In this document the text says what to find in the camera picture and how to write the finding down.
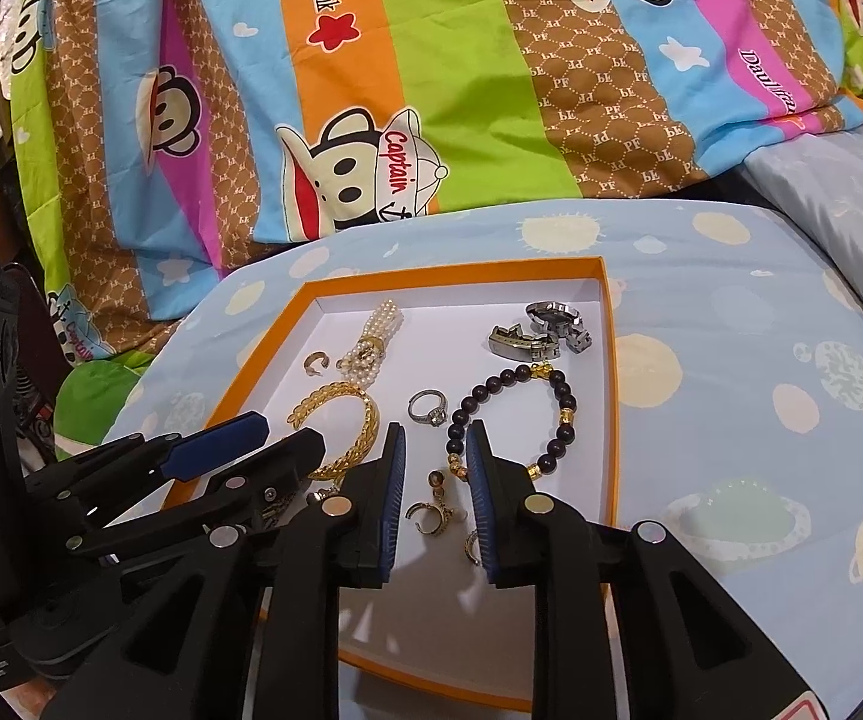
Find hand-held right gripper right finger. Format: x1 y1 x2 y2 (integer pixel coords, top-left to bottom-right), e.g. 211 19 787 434
463 418 817 720

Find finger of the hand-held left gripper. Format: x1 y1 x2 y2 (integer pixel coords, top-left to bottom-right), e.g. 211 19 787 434
22 411 272 520
64 427 328 560

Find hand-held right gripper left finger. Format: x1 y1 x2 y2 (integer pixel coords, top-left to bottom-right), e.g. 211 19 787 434
41 420 409 720

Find gold dangling earrings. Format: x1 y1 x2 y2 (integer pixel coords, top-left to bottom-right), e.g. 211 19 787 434
404 469 467 538

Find gold leaf bracelet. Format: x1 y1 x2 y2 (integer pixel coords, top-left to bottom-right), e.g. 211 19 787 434
286 381 382 483

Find silver stone ring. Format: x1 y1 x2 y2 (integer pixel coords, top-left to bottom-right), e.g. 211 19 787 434
408 389 450 428

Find black bead bracelet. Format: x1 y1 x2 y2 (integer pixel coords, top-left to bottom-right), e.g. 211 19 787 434
442 362 580 482

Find orange jewelry box tray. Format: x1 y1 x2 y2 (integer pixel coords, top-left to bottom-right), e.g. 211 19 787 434
97 256 622 713

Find green cloth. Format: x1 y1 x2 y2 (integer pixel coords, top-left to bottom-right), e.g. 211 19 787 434
55 349 172 452

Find silver metal watch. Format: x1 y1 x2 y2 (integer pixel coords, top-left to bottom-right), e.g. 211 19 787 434
487 300 595 363

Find light blue planet bedsheet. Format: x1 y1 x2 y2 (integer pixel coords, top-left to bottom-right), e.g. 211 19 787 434
0 199 863 720

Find striped monkey printed blanket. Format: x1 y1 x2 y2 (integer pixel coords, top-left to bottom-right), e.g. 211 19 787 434
0 0 863 385

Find pearl bracelet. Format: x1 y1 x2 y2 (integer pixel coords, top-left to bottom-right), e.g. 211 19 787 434
337 300 403 390

